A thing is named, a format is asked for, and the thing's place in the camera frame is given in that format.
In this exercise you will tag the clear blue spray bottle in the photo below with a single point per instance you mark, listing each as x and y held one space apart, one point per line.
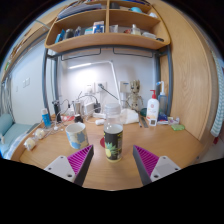
162 101

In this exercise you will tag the dark green round container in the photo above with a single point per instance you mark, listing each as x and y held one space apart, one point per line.
143 112

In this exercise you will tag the grey metal ruler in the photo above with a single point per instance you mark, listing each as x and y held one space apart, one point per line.
144 122

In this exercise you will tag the black charger block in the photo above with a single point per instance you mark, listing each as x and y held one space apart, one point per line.
78 118

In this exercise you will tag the white wall outlet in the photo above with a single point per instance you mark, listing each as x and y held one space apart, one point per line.
103 85
89 88

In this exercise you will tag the small dark blue jar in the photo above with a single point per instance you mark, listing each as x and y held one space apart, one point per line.
162 116

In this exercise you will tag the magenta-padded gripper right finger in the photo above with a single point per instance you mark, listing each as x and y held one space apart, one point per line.
148 161

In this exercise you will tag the white power adapter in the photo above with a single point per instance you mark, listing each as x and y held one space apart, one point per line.
89 108

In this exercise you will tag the blue and white tube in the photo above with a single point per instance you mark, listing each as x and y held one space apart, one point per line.
46 120

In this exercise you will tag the white power strip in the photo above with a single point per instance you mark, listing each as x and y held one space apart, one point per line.
99 115

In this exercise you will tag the clear bottle with dark label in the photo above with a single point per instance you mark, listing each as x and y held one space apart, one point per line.
113 140

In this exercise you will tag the wooden shelf unit with items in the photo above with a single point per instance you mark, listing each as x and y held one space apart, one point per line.
106 39

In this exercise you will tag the pale teal bed sheet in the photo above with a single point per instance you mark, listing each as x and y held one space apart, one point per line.
18 133

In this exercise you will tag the white pump bottle red top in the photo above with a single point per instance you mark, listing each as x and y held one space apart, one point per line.
152 110

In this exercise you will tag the black electric shaver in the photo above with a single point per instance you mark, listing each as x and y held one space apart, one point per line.
57 110

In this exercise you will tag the small green block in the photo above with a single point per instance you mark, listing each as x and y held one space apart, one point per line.
178 127

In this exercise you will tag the white mug with blue print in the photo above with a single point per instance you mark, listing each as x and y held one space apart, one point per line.
77 136

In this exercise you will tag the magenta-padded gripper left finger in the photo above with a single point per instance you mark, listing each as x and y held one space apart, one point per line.
78 161

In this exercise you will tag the tree creature figurine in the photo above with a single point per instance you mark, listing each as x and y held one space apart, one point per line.
135 95

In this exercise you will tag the red flat pack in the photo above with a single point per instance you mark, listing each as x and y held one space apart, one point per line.
68 118

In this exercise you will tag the white desk lamp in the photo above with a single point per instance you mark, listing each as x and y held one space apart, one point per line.
86 64

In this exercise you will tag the grey metal desk frame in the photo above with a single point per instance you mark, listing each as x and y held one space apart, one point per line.
169 80

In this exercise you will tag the metal cup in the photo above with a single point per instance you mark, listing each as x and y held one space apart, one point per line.
78 108

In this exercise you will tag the white tissue pack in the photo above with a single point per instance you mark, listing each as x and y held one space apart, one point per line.
130 116

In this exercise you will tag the teal bed cushion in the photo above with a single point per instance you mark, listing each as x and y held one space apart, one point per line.
5 124

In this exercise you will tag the white wall box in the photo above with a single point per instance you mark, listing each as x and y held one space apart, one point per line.
124 86

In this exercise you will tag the small white display clock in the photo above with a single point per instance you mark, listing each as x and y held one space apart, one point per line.
152 122

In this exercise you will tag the small white round roll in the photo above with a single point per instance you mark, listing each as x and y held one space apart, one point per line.
39 134
30 144

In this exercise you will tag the white computer mouse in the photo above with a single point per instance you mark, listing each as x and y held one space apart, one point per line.
99 122

